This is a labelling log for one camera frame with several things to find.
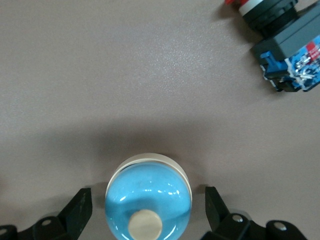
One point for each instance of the red push button switch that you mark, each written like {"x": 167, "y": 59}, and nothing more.
{"x": 282, "y": 42}

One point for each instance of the blue desk bell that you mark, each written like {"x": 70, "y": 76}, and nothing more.
{"x": 147, "y": 190}

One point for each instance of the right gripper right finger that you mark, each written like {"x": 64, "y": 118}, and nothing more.
{"x": 220, "y": 217}

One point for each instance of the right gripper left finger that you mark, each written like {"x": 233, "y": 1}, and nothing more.
{"x": 72, "y": 215}

